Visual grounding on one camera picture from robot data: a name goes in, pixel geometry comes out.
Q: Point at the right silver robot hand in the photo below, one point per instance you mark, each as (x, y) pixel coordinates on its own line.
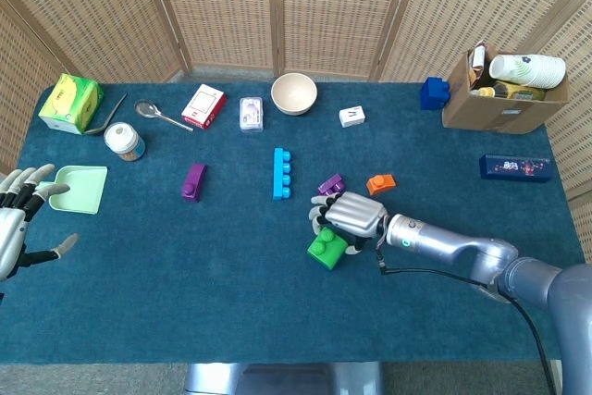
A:
(356, 214)

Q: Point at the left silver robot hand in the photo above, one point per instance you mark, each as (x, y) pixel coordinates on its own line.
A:
(9, 238)

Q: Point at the green two-stud block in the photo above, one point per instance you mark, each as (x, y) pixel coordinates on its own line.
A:
(326, 251)

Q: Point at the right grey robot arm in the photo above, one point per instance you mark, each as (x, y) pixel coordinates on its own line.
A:
(462, 247)

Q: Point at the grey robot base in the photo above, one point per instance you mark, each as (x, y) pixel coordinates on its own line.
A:
(277, 378)

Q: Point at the orange one-stud block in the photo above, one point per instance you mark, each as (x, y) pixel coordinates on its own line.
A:
(381, 184)

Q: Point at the small purple two-stud block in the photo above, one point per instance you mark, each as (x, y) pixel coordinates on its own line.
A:
(330, 183)

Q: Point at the light blue long block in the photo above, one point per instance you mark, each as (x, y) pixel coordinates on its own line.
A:
(278, 173)

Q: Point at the dark blue four-stud block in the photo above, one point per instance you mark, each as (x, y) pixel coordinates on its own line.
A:
(434, 94)

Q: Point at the purple curved one-stud block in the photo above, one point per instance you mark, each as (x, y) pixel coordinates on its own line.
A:
(194, 182)

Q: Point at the mint green dustpan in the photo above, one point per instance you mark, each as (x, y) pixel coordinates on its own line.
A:
(83, 191)

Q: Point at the small white box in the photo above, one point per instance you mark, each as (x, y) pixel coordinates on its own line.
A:
(351, 116)

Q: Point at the beige bowl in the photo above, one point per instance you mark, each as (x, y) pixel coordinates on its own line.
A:
(293, 94)

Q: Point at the clear plastic card case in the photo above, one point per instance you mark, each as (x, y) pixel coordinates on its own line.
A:
(251, 114)

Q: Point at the green tissue pack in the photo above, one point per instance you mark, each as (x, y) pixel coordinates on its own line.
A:
(69, 103)

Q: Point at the glass jar with white lid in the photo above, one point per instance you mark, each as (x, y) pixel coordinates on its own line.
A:
(121, 138)

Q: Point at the teal table cloth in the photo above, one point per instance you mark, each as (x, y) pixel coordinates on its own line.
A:
(231, 312)

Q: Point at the dark blue printed long box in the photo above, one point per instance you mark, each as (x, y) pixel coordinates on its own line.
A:
(515, 167)

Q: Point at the brown cardboard box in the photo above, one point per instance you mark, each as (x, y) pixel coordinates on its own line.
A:
(490, 115)

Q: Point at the red and white box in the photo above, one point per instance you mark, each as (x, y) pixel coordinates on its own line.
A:
(202, 106)

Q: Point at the metal spoon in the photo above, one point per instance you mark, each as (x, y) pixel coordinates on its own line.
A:
(147, 109)

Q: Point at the snack packet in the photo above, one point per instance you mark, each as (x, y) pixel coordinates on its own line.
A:
(476, 62)

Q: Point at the yellow drink bottle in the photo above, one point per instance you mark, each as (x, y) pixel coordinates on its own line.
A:
(513, 91)

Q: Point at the stack of paper cups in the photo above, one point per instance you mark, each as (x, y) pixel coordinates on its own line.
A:
(527, 70)

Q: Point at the wicker folding screen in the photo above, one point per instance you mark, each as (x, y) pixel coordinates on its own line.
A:
(231, 6)

